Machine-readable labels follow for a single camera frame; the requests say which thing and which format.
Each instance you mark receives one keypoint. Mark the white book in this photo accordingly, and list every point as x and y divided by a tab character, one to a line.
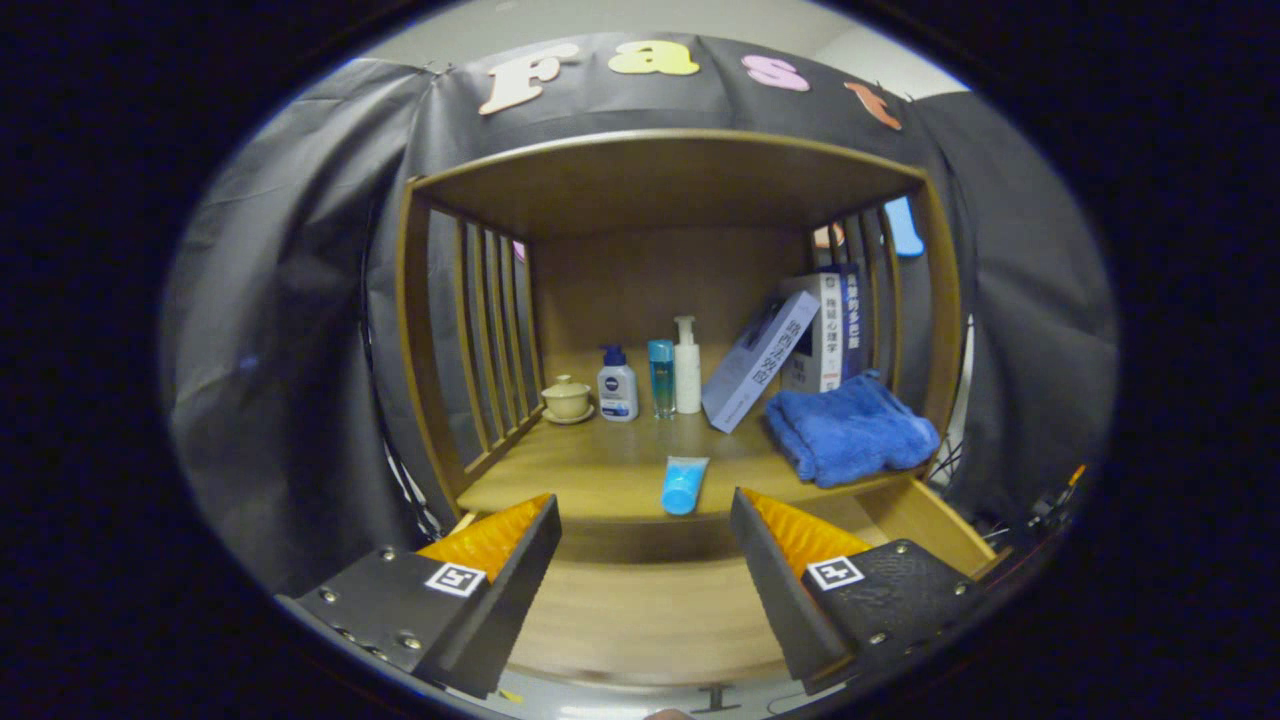
828	340

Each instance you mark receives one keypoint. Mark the blue cosmetic tube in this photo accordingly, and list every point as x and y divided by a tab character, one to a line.
684	485

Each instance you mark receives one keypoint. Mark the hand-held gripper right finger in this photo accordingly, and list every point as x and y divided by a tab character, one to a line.
770	590

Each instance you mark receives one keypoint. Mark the black backdrop cloth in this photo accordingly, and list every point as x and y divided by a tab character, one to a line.
280	350

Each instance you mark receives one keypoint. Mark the lavender leaning book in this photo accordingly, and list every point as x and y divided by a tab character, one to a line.
755	365

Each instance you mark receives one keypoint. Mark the white bottle with blue cap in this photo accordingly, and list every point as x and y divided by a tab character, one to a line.
617	390

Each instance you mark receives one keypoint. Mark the beige lidded teacup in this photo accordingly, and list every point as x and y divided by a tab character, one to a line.
567	400

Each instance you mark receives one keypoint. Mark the wooden countertop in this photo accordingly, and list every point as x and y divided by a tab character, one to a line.
590	470

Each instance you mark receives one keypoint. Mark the white pump bottle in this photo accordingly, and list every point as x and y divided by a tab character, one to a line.
688	375

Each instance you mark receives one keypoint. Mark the black tripod stand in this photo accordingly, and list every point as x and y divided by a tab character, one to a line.
955	440
415	500

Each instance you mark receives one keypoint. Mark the dark blue book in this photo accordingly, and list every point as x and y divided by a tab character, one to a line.
852	320

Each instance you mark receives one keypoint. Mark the teal clear bottle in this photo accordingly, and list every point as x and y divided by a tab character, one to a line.
661	380

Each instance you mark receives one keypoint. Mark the blue folded towel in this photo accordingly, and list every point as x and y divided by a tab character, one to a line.
850	430

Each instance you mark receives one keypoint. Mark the wooden cabinet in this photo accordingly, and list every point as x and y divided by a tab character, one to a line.
640	280

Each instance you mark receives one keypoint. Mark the black equipment with orange tip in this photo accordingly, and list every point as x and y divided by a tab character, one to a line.
1035	520

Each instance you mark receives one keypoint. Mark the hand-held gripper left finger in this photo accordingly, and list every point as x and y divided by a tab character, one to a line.
515	590

